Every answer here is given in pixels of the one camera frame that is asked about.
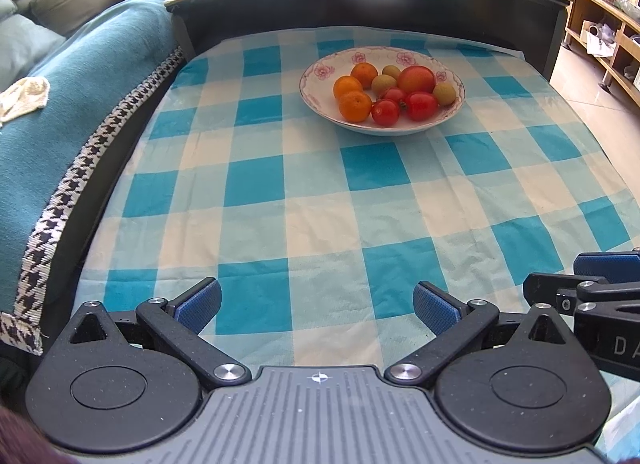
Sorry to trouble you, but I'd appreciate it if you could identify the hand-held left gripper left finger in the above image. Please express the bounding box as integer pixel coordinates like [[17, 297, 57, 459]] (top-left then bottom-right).
[[70, 278, 252, 389]]

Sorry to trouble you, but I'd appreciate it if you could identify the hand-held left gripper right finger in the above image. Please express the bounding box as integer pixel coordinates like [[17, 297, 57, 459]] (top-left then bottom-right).
[[384, 281, 571, 389]]

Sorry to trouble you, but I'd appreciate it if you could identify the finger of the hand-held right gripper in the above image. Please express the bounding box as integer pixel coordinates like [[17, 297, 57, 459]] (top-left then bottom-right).
[[524, 273, 640, 316], [574, 252, 640, 285]]

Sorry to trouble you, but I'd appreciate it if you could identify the orange mandarin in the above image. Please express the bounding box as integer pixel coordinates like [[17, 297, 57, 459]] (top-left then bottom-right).
[[339, 91, 373, 123], [350, 63, 379, 90], [333, 75, 364, 101]]

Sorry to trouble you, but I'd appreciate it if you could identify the red apple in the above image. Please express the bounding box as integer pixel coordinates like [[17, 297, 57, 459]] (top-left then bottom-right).
[[397, 65, 436, 95]]

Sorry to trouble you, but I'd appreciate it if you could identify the white floral rim plate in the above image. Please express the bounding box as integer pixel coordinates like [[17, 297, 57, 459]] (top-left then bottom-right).
[[299, 45, 467, 136]]

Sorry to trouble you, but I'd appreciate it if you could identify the blue white checkered tablecloth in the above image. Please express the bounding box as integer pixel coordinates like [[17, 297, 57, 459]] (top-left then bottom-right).
[[75, 26, 640, 464]]

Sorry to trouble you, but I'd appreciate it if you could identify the white bag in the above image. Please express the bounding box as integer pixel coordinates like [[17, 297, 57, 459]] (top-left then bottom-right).
[[582, 19, 618, 57]]

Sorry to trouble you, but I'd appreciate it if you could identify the maroon garment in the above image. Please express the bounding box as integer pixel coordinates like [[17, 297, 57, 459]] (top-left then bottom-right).
[[0, 406, 76, 464]]

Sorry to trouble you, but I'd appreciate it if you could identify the teal blanket houndstooth trim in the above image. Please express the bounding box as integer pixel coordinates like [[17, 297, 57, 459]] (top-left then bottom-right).
[[0, 0, 236, 357]]

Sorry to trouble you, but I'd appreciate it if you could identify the wooden shelf unit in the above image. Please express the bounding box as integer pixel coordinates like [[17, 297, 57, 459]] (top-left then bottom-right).
[[537, 0, 640, 110]]

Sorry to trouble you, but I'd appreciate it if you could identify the white crumpled cloth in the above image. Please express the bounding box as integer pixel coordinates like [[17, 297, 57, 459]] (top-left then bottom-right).
[[0, 76, 51, 124]]

